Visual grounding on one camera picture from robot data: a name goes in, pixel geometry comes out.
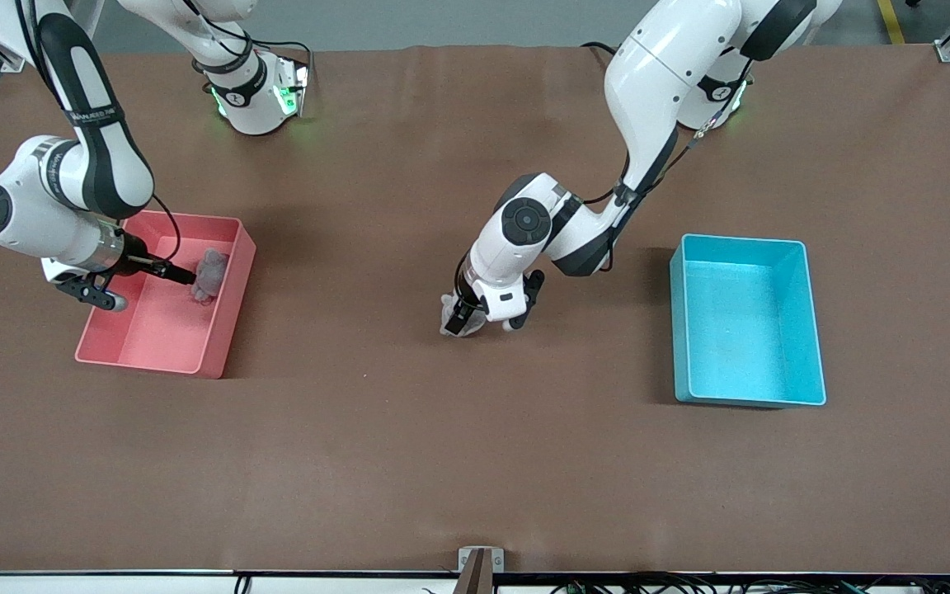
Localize gray plush toy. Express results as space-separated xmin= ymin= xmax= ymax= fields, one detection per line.
xmin=440 ymin=292 xmax=476 ymax=338
xmin=190 ymin=249 xmax=230 ymax=305

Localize pink plastic box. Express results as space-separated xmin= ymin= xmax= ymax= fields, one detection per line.
xmin=75 ymin=210 xmax=257 ymax=380

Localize blue plastic box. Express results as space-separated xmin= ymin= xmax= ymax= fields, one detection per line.
xmin=670 ymin=233 xmax=827 ymax=409

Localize metal connector plate green light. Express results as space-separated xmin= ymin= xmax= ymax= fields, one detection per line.
xmin=275 ymin=56 xmax=311 ymax=118

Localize gray metal table bracket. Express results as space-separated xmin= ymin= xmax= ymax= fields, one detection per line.
xmin=454 ymin=546 xmax=506 ymax=594

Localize black right arm base cable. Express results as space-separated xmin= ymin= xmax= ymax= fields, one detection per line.
xmin=186 ymin=0 xmax=315 ymax=83

